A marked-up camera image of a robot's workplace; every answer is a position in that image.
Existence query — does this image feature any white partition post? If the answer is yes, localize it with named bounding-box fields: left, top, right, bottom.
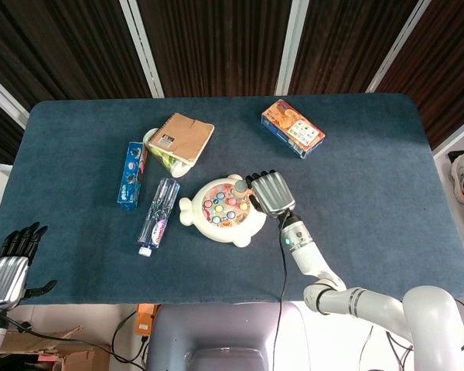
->
left=118, top=0, right=165, bottom=98
left=0, top=67, right=30, bottom=129
left=365, top=0, right=436, bottom=94
left=274, top=0, right=311, bottom=97

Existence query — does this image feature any brown cardboard box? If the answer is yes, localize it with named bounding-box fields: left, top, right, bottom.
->
left=0, top=326, right=111, bottom=371

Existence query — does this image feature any green white paper cup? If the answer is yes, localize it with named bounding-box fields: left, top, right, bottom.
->
left=143, top=128, right=196, bottom=179

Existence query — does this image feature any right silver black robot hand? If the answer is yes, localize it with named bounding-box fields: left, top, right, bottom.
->
left=244, top=168, right=298, bottom=220

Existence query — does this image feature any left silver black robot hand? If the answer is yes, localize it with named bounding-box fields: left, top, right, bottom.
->
left=0, top=221, right=58, bottom=312

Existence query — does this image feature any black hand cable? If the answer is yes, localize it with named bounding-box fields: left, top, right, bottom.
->
left=271, top=216, right=292, bottom=371

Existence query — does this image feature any grey robot torso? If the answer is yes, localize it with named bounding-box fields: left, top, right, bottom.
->
left=145, top=301, right=314, bottom=371

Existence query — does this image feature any cream whack-a-mole toy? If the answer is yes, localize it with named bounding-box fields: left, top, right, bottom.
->
left=179, top=172, right=268, bottom=248

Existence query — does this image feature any small wooden toy hammer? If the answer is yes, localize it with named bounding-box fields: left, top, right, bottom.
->
left=233, top=178, right=256, bottom=198

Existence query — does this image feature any blue table cloth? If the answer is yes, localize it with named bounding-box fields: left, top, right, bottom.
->
left=0, top=92, right=464, bottom=306

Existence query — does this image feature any kraft spiral notebook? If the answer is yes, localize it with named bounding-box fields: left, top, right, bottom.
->
left=147, top=112, right=216, bottom=165

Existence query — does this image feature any blue Oreo cookie box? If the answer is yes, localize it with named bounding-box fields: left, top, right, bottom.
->
left=117, top=141, right=150, bottom=212

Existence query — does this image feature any orange power strip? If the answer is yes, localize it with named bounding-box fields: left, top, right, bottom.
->
left=135, top=304, right=158, bottom=336

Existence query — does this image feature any clear plastic water bottle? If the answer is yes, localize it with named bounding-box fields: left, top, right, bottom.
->
left=138, top=177, right=181, bottom=258

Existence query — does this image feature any orange blue biscuit box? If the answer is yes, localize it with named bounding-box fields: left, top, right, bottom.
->
left=260, top=98, right=326, bottom=160

